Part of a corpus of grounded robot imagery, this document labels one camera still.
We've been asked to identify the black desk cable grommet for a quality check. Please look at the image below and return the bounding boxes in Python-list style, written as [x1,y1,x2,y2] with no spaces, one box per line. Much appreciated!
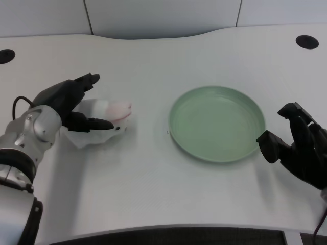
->
[295,35,319,50]
[0,48,16,64]

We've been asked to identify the white plush rabbit doll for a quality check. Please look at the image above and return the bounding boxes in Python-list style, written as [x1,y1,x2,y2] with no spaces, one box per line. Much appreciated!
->
[61,99,133,150]

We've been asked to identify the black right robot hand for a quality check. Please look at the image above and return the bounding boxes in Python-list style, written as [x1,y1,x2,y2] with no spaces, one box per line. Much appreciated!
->
[256,102,327,190]

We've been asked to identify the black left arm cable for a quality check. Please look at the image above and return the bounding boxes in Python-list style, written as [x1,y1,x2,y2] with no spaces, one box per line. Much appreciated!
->
[12,95,35,120]

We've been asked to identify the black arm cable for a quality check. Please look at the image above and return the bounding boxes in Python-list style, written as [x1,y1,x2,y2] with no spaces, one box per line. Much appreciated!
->
[313,204,327,245]
[12,95,35,120]

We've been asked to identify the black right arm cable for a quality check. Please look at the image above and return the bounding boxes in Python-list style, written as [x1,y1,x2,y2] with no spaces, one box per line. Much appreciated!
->
[313,204,327,245]

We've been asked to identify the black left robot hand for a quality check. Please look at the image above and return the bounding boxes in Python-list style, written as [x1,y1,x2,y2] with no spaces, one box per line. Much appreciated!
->
[32,72,115,133]

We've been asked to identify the green round plate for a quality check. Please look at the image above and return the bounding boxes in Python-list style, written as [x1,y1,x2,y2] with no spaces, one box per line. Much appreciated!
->
[168,85,267,164]

